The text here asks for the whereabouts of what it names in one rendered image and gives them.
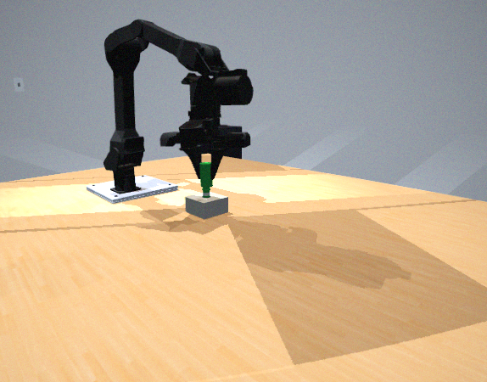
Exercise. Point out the green marker cap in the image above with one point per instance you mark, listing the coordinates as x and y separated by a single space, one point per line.
205 178

